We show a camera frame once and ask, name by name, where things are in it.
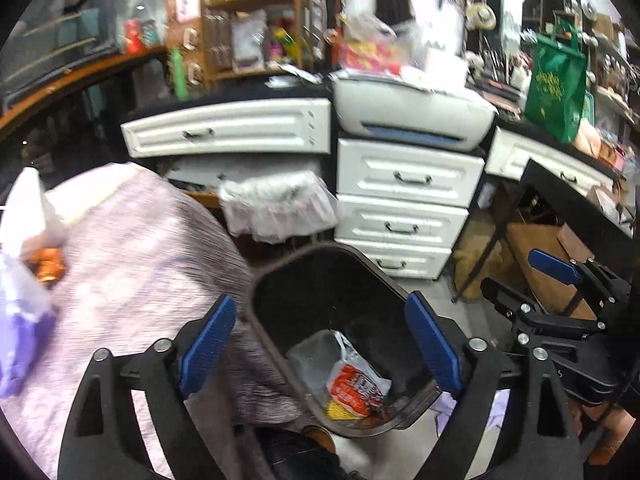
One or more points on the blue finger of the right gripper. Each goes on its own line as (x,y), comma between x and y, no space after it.
(508,302)
(559,270)

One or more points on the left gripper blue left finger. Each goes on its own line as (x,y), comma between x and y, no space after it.
(102,437)

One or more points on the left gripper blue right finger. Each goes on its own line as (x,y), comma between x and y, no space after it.
(537,440)

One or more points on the purple plastic package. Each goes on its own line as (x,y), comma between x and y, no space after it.
(27,317)

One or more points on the white plastic bag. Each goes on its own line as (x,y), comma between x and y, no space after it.
(29,221)

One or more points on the orange juice drink bottle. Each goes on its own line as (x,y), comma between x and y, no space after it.
(47,264)

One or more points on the yellow foam fruit net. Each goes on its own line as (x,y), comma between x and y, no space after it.
(336,411)

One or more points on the dark brown trash bin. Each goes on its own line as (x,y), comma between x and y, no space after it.
(327,305)

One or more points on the right white desk drawer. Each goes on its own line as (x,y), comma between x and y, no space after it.
(510,152)

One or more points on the white drawer cabinet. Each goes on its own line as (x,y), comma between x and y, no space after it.
(402,206)

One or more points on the green shopping bag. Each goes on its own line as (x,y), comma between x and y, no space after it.
(557,89)

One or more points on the white printer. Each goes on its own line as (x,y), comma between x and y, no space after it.
(384,107)

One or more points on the white wide desk drawer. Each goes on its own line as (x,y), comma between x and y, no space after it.
(299,126)

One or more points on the green bottle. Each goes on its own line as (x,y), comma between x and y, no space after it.
(177,75)

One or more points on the wooden shelf rack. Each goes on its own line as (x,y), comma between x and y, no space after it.
(250,38)

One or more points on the red tin can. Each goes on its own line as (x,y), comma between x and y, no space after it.
(133,39)

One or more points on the glass display case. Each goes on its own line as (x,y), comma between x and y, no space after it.
(52,37)

